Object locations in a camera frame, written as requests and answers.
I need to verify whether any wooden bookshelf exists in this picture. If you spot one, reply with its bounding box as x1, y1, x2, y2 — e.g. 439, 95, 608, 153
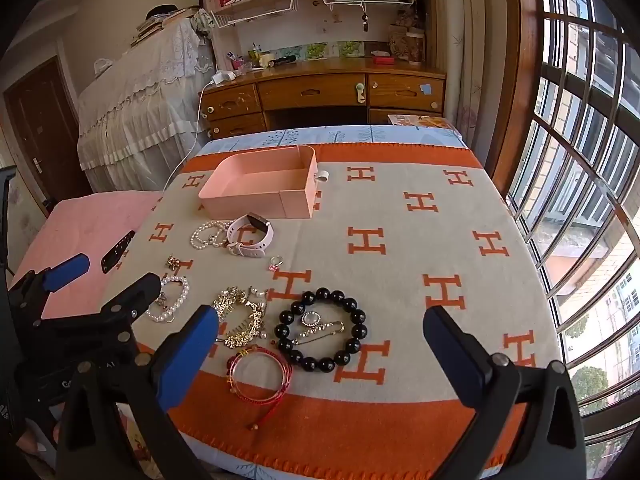
197, 0, 434, 68

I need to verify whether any white lace cover cloth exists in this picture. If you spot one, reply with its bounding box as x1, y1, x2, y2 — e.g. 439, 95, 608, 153
76, 17, 217, 194

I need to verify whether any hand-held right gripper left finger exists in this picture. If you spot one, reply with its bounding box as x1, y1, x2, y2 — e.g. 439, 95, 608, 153
56, 304, 221, 480

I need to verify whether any window with metal grille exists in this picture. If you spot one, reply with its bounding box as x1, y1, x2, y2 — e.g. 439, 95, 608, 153
505, 0, 640, 480

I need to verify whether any orange patterned blanket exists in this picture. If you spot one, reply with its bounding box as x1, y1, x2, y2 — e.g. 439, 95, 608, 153
97, 141, 562, 467

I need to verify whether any black bead bracelet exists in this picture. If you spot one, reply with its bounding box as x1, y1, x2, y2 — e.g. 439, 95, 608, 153
274, 287, 369, 372

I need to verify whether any person's left hand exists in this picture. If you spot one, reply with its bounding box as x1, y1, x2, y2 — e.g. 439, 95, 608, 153
12, 417, 63, 467

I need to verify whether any pale floral curtain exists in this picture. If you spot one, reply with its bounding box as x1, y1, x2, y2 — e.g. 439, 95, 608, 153
432, 0, 507, 161

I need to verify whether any pearl bracelet with charm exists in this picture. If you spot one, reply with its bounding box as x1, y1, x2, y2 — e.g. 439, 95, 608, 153
146, 275, 191, 324

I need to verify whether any black smartphone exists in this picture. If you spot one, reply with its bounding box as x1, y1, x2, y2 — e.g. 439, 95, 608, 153
101, 230, 137, 275

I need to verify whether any pink bed sheet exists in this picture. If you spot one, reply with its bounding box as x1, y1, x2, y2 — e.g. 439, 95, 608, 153
10, 191, 164, 322

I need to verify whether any brown wooden door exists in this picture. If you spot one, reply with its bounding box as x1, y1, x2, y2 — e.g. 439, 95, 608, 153
2, 57, 94, 211

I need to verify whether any white smartwatch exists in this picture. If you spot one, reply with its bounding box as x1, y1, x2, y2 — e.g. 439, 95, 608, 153
226, 214, 276, 259

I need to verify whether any small pearl bracelet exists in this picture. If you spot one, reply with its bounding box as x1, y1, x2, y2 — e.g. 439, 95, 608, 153
189, 220, 234, 250

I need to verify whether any stack of books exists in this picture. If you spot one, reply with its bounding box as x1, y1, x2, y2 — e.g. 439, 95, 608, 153
131, 5, 202, 49

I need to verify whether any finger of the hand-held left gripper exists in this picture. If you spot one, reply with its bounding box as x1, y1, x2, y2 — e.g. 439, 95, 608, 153
35, 272, 164, 348
7, 254, 91, 322

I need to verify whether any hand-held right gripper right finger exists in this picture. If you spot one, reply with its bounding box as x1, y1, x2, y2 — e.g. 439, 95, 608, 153
422, 305, 587, 480

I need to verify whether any wooden desk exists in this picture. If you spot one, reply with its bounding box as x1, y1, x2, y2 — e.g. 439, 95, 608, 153
200, 57, 447, 141

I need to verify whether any silver brooch pin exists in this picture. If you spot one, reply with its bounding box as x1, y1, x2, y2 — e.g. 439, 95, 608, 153
292, 311, 346, 345

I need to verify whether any pink storage box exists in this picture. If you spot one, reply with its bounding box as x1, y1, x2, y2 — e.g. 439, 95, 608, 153
198, 145, 319, 220

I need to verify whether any patterned brown box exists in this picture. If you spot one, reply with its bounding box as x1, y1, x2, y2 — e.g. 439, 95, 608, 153
389, 10, 426, 61

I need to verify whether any printed paper cup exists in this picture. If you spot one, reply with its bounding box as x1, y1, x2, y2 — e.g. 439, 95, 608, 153
406, 30, 426, 65

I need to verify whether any orange magazine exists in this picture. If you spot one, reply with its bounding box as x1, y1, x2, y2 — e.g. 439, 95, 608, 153
387, 114, 454, 129

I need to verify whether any white charging cable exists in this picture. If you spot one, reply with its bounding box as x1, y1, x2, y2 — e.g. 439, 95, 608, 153
162, 80, 217, 194

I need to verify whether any red bangle bracelet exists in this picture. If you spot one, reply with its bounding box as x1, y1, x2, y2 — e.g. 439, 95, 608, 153
226, 345, 295, 431

